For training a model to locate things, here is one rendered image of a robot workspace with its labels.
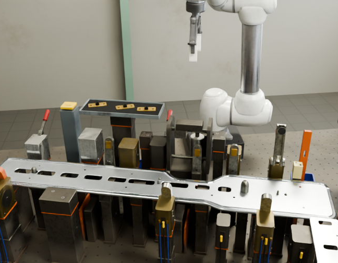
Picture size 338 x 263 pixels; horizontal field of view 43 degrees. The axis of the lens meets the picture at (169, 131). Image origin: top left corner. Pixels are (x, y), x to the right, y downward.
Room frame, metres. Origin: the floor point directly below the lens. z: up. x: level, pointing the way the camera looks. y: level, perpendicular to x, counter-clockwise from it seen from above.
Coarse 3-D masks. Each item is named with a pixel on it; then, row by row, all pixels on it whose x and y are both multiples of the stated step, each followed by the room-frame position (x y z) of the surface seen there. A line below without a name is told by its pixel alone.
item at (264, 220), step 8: (256, 216) 1.14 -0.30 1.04; (264, 216) 1.14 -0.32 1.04; (272, 216) 1.14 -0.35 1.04; (256, 224) 1.11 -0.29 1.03; (264, 224) 1.09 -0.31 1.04; (272, 224) 1.09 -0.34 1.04; (256, 232) 1.09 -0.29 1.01; (264, 232) 1.08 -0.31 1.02; (272, 232) 1.08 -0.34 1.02; (256, 240) 1.09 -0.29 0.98; (264, 240) 1.08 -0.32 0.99; (272, 240) 1.09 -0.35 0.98; (256, 248) 1.09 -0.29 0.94; (264, 248) 1.08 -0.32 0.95; (256, 256) 1.10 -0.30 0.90; (264, 256) 1.08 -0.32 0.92
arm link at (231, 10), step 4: (228, 0) 2.04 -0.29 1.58; (232, 0) 2.04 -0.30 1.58; (208, 4) 2.08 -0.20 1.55; (224, 4) 2.05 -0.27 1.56; (228, 4) 2.04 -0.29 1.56; (232, 4) 2.04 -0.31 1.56; (212, 8) 2.11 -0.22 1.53; (216, 8) 2.06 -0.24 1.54; (220, 8) 2.07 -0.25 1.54; (224, 8) 2.06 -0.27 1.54; (228, 8) 2.05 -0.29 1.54; (232, 8) 2.05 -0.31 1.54; (228, 12) 2.08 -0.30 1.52; (232, 12) 2.07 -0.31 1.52
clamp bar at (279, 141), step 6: (276, 126) 1.48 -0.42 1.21; (282, 126) 1.48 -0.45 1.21; (276, 132) 1.47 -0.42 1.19; (282, 132) 1.44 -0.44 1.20; (276, 138) 1.46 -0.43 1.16; (282, 138) 1.47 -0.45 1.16; (276, 144) 1.46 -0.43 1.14; (282, 144) 1.46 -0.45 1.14; (276, 150) 1.46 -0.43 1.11; (282, 150) 1.45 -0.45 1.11; (282, 156) 1.45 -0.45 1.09
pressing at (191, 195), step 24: (24, 168) 1.52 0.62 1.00; (48, 168) 1.52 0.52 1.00; (72, 168) 1.52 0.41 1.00; (96, 168) 1.52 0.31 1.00; (120, 168) 1.51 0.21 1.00; (96, 192) 1.35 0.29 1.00; (120, 192) 1.35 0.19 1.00; (144, 192) 1.34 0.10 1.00; (192, 192) 1.34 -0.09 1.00; (216, 192) 1.34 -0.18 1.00; (240, 192) 1.33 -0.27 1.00; (264, 192) 1.33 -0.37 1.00; (288, 192) 1.33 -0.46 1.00; (312, 192) 1.33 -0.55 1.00; (288, 216) 1.20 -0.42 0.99; (312, 216) 1.19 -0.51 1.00
